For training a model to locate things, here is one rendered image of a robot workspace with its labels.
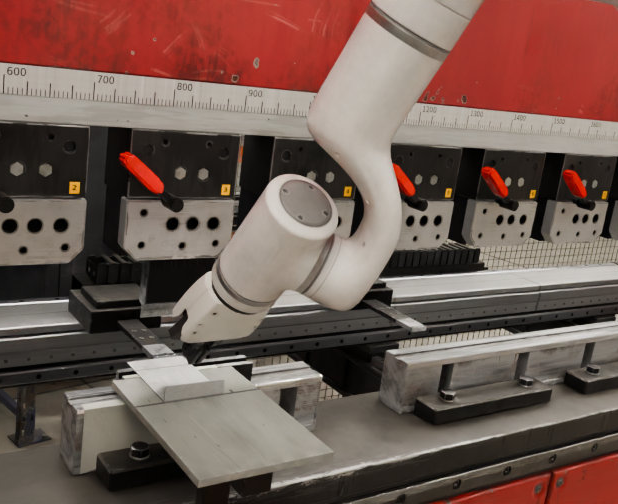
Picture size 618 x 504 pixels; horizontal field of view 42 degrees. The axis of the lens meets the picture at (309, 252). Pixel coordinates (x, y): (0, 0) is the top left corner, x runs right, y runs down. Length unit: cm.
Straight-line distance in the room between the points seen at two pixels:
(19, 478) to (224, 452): 31
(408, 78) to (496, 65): 56
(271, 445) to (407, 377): 46
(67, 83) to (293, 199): 30
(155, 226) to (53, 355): 40
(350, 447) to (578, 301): 101
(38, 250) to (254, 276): 27
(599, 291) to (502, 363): 68
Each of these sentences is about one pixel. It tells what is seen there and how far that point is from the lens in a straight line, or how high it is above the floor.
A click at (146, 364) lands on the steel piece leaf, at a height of 100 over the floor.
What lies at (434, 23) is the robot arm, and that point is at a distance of 76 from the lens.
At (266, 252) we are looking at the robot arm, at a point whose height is 125.
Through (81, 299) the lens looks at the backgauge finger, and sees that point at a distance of 134.
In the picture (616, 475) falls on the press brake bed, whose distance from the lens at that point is 178.
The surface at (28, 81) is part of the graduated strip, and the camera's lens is 95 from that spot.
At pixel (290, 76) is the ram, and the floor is 142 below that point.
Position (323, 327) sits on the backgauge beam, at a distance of 159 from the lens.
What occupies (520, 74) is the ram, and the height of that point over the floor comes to 146.
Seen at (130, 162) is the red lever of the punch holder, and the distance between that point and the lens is 96.
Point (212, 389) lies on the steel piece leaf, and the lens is 109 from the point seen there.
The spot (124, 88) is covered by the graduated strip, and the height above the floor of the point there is 139.
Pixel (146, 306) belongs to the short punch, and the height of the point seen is 110.
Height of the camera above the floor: 147
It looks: 14 degrees down
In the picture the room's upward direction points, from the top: 8 degrees clockwise
